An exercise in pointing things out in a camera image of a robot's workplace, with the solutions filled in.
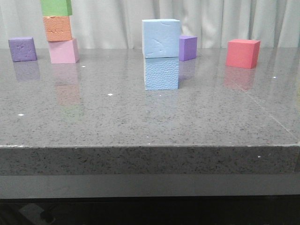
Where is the green foam cube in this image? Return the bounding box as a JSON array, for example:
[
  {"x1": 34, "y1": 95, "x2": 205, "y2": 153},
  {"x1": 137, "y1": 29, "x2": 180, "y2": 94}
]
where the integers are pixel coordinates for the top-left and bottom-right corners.
[{"x1": 40, "y1": 0, "x2": 73, "y2": 16}]

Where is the dented purple foam cube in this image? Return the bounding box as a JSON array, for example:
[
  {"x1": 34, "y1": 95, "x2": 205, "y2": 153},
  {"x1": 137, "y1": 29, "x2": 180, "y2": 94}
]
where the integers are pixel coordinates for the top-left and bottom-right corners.
[{"x1": 8, "y1": 37, "x2": 37, "y2": 62}]

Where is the grey curtain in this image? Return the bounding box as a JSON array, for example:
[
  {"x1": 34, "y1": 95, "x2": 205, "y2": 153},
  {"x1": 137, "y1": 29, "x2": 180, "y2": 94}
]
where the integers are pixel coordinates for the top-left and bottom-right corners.
[{"x1": 0, "y1": 0, "x2": 300, "y2": 49}]

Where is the red foam cube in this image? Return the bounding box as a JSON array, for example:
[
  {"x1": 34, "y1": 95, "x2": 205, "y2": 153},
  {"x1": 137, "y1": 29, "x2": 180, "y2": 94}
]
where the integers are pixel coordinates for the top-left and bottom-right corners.
[{"x1": 225, "y1": 39, "x2": 261, "y2": 69}]

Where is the light blue foam cube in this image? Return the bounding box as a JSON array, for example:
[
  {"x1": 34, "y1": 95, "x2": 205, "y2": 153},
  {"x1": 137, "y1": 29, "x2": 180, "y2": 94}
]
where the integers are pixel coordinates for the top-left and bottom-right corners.
[
  {"x1": 142, "y1": 19, "x2": 180, "y2": 58},
  {"x1": 144, "y1": 57, "x2": 179, "y2": 90}
]

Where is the smooth purple foam cube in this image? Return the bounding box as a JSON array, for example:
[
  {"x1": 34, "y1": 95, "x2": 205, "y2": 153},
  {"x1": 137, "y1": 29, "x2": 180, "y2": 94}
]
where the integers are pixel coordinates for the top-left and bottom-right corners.
[{"x1": 179, "y1": 35, "x2": 197, "y2": 61}]

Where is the pink foam cube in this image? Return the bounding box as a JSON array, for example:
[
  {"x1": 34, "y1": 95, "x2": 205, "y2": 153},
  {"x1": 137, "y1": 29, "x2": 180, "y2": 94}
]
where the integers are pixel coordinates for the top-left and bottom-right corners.
[{"x1": 48, "y1": 37, "x2": 79, "y2": 64}]

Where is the stacked orange foam cube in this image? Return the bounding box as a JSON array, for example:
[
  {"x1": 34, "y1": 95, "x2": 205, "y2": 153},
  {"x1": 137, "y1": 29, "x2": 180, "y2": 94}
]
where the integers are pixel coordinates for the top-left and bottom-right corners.
[{"x1": 43, "y1": 16, "x2": 72, "y2": 42}]

